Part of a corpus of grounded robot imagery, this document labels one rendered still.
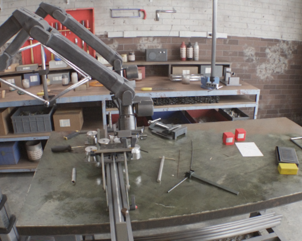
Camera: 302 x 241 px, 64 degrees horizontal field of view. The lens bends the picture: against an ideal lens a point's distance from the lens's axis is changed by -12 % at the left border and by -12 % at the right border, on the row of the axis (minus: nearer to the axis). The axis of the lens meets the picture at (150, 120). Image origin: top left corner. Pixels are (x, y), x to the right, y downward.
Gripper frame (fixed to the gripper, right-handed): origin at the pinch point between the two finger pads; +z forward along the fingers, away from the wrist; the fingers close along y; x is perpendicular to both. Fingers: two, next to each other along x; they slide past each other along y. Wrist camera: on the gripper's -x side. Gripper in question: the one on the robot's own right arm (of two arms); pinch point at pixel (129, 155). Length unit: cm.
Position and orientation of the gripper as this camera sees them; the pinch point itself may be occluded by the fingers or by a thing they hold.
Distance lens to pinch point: 99.6
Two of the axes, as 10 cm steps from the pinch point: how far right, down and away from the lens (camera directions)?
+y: -9.9, 0.6, -1.6
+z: 0.8, 9.8, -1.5
